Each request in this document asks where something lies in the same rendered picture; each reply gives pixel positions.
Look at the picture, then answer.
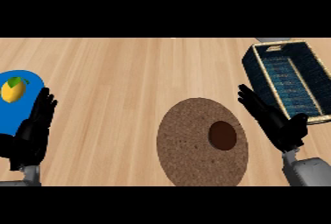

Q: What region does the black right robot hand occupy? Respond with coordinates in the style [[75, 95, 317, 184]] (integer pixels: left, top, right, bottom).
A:
[[236, 83, 310, 153]]

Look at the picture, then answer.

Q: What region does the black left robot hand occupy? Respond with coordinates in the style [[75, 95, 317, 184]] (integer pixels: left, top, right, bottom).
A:
[[0, 87, 59, 172]]

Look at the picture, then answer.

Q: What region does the dark brown cupcake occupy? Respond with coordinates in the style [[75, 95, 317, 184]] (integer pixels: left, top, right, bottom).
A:
[[207, 120, 238, 151]]

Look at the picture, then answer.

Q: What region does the dark blue wicker basket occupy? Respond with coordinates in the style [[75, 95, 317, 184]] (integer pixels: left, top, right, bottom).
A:
[[241, 39, 331, 126]]

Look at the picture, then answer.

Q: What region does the round brown placemat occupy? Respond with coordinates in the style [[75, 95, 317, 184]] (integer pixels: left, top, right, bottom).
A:
[[155, 97, 249, 187]]

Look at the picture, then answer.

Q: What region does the blue plate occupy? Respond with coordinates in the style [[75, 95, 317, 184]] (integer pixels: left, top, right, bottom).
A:
[[0, 69, 47, 137]]

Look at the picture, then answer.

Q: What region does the yellow lemon with leaf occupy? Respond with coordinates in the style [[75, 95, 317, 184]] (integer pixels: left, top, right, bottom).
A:
[[0, 76, 31, 104]]

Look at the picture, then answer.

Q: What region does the grey object at edge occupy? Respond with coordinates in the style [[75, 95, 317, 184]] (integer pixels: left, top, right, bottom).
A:
[[254, 37, 292, 44]]

